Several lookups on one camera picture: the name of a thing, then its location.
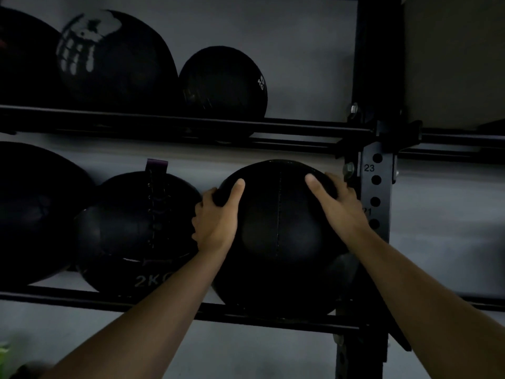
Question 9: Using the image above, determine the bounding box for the person's left hand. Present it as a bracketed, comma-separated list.
[191, 178, 246, 257]

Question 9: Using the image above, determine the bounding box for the person's right hand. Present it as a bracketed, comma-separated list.
[305, 172, 374, 250]

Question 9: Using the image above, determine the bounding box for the plain black medicine ball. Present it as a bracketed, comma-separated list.
[209, 159, 360, 317]

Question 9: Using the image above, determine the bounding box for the person's right forearm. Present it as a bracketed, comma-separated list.
[347, 229, 505, 379]

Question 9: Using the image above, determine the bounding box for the person's left forearm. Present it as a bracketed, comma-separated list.
[39, 248, 231, 379]

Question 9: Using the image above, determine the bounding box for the black metal storage rack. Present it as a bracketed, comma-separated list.
[0, 0, 505, 379]

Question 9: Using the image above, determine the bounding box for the black medicine ball purple tag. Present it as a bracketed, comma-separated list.
[75, 158, 203, 297]

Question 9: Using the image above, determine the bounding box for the small black slam ball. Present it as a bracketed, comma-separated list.
[178, 46, 268, 121]

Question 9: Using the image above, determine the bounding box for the black ball with white print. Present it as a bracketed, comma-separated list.
[56, 10, 180, 113]

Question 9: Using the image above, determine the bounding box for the large black medicine ball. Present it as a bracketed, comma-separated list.
[0, 141, 95, 290]

